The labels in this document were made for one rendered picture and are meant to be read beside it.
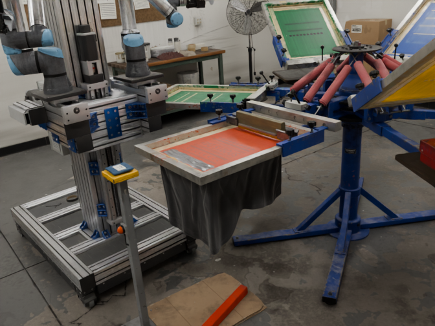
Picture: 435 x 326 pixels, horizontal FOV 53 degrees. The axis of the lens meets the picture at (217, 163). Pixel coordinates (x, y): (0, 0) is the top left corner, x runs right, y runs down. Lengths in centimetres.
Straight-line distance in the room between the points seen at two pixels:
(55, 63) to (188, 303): 152
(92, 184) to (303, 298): 147
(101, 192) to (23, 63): 94
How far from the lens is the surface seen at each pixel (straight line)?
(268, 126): 232
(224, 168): 190
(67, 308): 290
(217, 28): 694
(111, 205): 288
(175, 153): 220
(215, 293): 274
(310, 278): 287
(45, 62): 244
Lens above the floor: 173
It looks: 22 degrees down
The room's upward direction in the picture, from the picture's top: 4 degrees counter-clockwise
